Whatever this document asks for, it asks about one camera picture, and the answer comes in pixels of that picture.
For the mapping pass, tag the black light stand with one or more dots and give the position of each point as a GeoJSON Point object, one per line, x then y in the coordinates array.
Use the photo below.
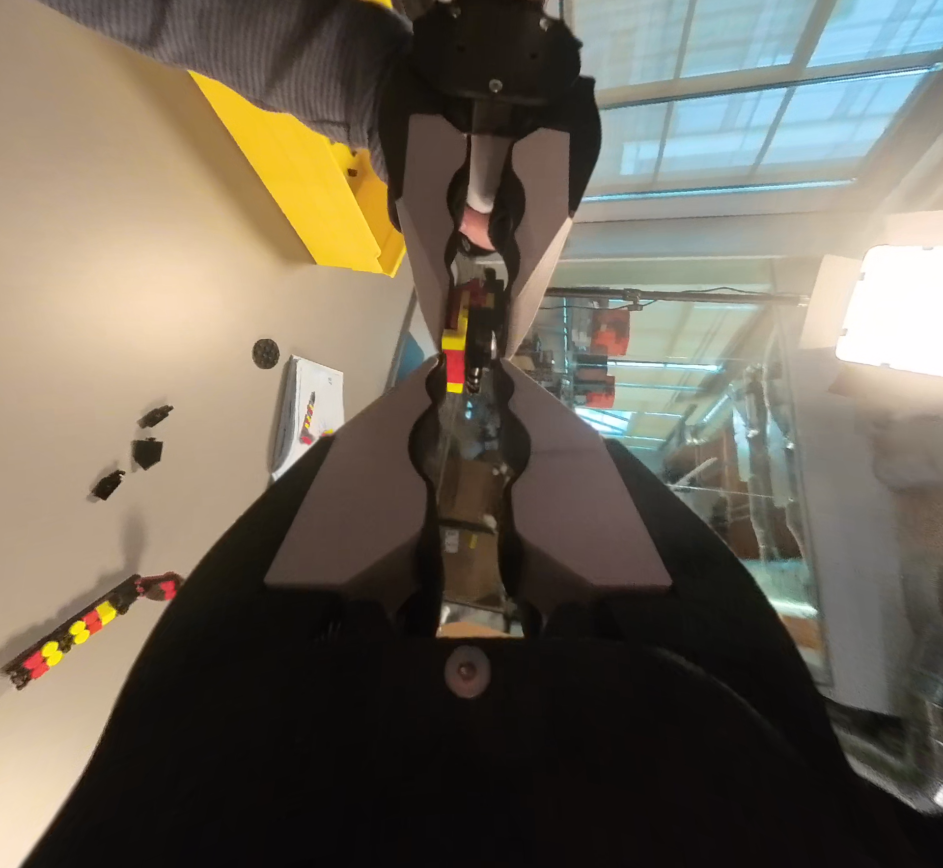
{"type": "Point", "coordinates": [700, 296]}

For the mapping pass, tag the yellow plastic bin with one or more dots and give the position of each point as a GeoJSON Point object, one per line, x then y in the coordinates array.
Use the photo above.
{"type": "Point", "coordinates": [309, 168]}

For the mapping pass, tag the person's left hand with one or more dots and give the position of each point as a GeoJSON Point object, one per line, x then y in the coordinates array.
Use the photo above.
{"type": "Point", "coordinates": [477, 229]}

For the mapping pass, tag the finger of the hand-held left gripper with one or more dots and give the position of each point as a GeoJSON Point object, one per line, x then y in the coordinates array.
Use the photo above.
{"type": "Point", "coordinates": [424, 205]}
{"type": "Point", "coordinates": [545, 220]}

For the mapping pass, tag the red storage box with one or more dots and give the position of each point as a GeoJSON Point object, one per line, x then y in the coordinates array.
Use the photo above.
{"type": "Point", "coordinates": [598, 389]}
{"type": "Point", "coordinates": [610, 334]}

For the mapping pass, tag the studio light panel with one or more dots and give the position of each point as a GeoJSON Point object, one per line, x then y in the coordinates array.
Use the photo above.
{"type": "Point", "coordinates": [891, 308]}

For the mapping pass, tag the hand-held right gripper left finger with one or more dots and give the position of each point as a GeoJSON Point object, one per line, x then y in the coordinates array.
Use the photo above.
{"type": "Point", "coordinates": [346, 507]}

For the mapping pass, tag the small black lego piece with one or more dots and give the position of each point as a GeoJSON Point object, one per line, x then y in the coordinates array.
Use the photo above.
{"type": "Point", "coordinates": [155, 416]}
{"type": "Point", "coordinates": [147, 453]}
{"type": "Point", "coordinates": [108, 485]}

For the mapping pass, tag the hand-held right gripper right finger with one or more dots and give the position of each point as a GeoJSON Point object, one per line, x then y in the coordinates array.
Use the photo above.
{"type": "Point", "coordinates": [582, 514]}

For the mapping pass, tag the open lego instruction booklet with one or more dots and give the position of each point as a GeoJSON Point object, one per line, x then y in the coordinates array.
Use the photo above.
{"type": "Point", "coordinates": [309, 389]}

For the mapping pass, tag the brown cardboard box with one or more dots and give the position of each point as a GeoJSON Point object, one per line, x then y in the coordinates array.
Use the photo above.
{"type": "Point", "coordinates": [471, 500]}

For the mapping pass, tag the red yellow black lego assembly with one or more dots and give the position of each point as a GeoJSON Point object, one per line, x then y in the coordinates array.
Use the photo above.
{"type": "Point", "coordinates": [454, 367]}

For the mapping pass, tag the long lego strip assembly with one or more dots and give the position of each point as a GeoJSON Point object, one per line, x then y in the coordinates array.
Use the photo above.
{"type": "Point", "coordinates": [74, 636]}

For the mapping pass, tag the round grey studded plate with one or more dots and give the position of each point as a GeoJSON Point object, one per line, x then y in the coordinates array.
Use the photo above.
{"type": "Point", "coordinates": [265, 353]}

